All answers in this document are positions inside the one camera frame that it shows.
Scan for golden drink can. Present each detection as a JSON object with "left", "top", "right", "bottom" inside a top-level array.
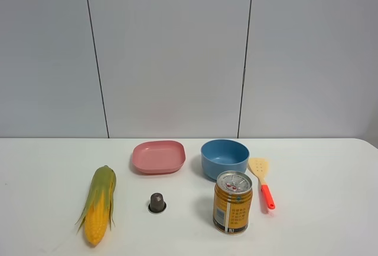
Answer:
[{"left": 213, "top": 170, "right": 253, "bottom": 235}]

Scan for blue bowl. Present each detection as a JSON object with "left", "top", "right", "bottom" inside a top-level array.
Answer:
[{"left": 201, "top": 139, "right": 250, "bottom": 180}]

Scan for pink square plate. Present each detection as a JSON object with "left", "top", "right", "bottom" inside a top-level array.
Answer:
[{"left": 131, "top": 140, "right": 186, "bottom": 175}]

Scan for brown coffee capsule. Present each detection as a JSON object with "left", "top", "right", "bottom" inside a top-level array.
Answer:
[{"left": 148, "top": 192, "right": 167, "bottom": 214}]

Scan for corn cob with husk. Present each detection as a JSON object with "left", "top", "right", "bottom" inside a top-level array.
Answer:
[{"left": 77, "top": 165, "right": 116, "bottom": 247}]

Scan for wooden spatula orange handle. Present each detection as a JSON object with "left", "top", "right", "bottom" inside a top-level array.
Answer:
[{"left": 248, "top": 157, "right": 275, "bottom": 210}]

